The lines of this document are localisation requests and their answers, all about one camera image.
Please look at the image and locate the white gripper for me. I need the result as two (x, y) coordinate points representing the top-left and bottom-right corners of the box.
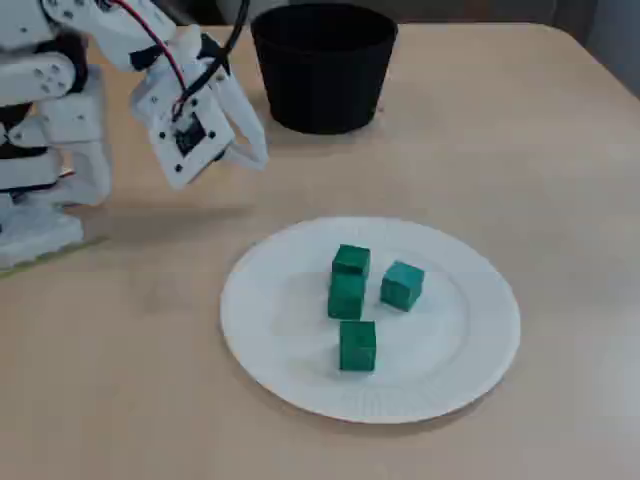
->
(174, 27), (269, 172)

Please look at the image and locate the green block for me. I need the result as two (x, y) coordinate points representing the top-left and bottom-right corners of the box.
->
(327, 272), (366, 321)
(338, 320), (377, 372)
(330, 243), (372, 279)
(379, 259), (426, 314)

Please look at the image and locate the black pot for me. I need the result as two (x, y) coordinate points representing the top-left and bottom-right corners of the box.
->
(249, 3), (400, 135)

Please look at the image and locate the white paper plate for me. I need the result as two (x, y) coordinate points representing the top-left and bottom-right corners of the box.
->
(219, 215), (522, 425)

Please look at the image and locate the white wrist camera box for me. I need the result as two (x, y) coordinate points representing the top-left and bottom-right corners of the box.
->
(130, 64), (237, 192)

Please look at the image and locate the black camera cable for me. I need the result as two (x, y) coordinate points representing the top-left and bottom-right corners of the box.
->
(172, 0), (251, 121)

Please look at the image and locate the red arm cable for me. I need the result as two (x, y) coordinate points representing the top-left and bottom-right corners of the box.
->
(107, 0), (190, 110)

